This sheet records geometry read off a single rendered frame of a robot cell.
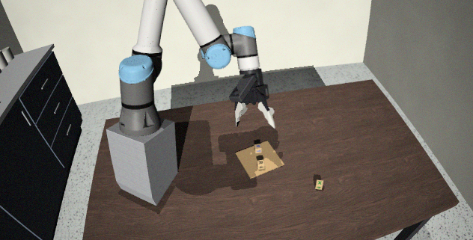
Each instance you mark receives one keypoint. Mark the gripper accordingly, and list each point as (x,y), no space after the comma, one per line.
(254,96)

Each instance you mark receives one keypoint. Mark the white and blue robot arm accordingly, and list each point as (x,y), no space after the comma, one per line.
(139,72)

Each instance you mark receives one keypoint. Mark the tan square mat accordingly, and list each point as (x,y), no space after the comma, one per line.
(248,159)

